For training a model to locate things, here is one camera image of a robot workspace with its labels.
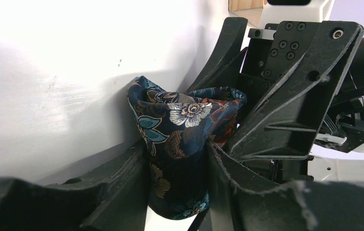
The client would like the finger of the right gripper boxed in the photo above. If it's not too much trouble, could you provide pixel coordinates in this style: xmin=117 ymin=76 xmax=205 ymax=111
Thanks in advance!
xmin=186 ymin=17 xmax=248 ymax=92

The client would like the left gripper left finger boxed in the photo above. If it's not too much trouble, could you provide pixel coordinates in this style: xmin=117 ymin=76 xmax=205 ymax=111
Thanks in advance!
xmin=0 ymin=141 xmax=149 ymax=231

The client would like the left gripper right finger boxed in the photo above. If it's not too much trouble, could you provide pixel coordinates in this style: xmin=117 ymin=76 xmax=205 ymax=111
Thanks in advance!
xmin=206 ymin=141 xmax=364 ymax=231

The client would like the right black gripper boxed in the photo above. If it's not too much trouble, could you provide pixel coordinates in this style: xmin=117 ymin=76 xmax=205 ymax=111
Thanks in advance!
xmin=225 ymin=21 xmax=364 ymax=182

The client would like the wooden compartment tray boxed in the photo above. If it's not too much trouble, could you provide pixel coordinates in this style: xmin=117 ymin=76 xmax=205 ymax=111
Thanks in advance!
xmin=228 ymin=0 xmax=268 ymax=27

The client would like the dark floral tie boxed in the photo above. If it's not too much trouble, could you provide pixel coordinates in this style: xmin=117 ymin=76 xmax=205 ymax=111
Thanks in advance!
xmin=127 ymin=76 xmax=247 ymax=220

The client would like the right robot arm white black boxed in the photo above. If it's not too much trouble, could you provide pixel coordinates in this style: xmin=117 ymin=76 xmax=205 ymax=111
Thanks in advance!
xmin=191 ymin=17 xmax=364 ymax=183

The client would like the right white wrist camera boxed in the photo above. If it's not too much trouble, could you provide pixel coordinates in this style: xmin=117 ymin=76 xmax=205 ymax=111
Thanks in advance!
xmin=257 ymin=0 xmax=335 ymax=29

